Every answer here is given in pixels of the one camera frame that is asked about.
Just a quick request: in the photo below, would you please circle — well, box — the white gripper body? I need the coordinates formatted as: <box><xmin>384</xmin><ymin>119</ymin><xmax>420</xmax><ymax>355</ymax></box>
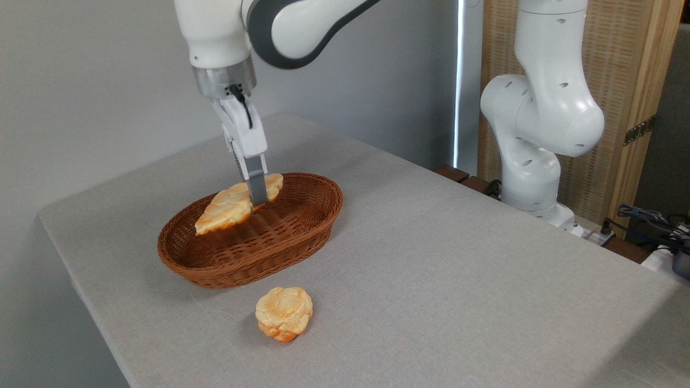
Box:
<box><xmin>212</xmin><ymin>95</ymin><xmax>269</xmax><ymax>158</ymax></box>

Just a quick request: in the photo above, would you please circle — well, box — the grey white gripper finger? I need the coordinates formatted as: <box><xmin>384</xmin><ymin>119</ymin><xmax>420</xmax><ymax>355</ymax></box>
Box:
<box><xmin>236</xmin><ymin>153</ymin><xmax>269</xmax><ymax>208</ymax></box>

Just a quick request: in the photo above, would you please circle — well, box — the long braided bread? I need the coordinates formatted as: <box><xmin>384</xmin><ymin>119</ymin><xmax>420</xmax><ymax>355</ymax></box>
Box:
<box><xmin>195</xmin><ymin>173</ymin><xmax>284</xmax><ymax>235</ymax></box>

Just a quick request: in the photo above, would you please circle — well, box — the round bread roll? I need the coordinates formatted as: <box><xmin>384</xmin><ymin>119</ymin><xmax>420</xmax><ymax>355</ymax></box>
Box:
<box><xmin>255</xmin><ymin>287</ymin><xmax>314</xmax><ymax>343</ymax></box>

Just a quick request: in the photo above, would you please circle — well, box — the silver metal wrist flange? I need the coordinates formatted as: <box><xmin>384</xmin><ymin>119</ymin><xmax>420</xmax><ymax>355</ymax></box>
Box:
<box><xmin>192</xmin><ymin>54</ymin><xmax>258</xmax><ymax>101</ymax></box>

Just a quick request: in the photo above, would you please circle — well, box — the brown wicker oval basket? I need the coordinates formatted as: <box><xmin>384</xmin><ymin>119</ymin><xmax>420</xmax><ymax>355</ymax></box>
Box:
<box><xmin>157</xmin><ymin>172</ymin><xmax>344</xmax><ymax>290</ymax></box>

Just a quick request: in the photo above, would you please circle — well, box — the wooden woven folding screen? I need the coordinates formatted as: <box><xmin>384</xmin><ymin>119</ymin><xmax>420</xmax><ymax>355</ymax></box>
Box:
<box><xmin>478</xmin><ymin>0</ymin><xmax>685</xmax><ymax>239</ymax></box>

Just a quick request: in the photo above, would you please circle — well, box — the black metal screen hinge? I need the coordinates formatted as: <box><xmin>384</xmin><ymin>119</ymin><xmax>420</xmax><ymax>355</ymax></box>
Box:
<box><xmin>624</xmin><ymin>114</ymin><xmax>658</xmax><ymax>147</ymax></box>

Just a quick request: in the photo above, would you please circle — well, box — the dark grey container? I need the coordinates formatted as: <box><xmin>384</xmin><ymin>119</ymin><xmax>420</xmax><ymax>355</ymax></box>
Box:
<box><xmin>671</xmin><ymin>247</ymin><xmax>690</xmax><ymax>280</ymax></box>

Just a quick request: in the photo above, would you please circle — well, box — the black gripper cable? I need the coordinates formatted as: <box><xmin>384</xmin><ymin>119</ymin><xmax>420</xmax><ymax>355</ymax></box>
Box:
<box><xmin>229</xmin><ymin>84</ymin><xmax>254</xmax><ymax>130</ymax></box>

